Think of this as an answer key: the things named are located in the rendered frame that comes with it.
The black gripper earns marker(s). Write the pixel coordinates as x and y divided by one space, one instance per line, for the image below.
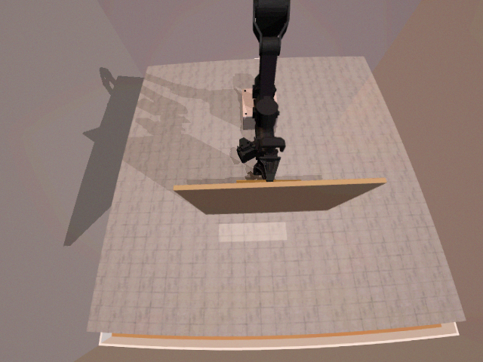
267 155

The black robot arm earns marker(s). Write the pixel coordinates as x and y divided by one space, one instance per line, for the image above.
272 17

